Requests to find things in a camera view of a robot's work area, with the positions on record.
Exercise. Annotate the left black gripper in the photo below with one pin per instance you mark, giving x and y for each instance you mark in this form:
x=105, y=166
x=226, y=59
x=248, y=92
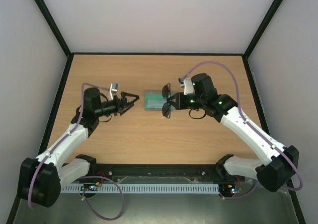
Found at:
x=120, y=108

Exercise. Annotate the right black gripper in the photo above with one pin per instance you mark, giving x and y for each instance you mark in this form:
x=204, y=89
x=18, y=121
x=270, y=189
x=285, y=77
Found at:
x=178, y=100

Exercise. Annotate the black round sunglasses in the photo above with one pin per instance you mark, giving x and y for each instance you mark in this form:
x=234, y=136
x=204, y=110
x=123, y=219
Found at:
x=166, y=94

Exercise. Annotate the grey felt glasses case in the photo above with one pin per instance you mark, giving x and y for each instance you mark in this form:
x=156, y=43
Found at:
x=152, y=95

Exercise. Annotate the light blue cleaning cloth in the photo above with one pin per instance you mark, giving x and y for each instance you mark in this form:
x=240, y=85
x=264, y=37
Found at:
x=155, y=104

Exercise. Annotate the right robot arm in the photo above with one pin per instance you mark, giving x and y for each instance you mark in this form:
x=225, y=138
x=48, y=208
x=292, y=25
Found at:
x=275, y=163

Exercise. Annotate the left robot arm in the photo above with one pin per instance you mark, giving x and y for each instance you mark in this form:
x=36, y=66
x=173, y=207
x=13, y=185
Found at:
x=42, y=178

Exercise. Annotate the clear plastic sheet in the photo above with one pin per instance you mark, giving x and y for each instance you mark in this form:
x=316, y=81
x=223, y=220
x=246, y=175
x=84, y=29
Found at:
x=259, y=207

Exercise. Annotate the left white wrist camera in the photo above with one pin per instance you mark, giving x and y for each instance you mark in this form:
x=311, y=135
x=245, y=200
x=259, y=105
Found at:
x=112, y=90

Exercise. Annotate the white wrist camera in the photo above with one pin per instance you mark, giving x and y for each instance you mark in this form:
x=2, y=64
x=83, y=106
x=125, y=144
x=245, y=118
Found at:
x=187, y=85
x=112, y=90

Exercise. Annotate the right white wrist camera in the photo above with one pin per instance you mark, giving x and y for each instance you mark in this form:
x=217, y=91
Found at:
x=187, y=85

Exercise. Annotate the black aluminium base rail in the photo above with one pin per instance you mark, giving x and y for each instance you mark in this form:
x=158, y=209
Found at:
x=201, y=172

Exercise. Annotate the black cage frame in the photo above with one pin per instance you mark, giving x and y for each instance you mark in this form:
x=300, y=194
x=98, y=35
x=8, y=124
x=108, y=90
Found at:
x=70, y=55

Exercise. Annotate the light blue slotted cable duct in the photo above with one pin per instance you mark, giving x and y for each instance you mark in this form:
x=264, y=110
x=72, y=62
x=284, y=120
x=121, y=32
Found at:
x=144, y=188

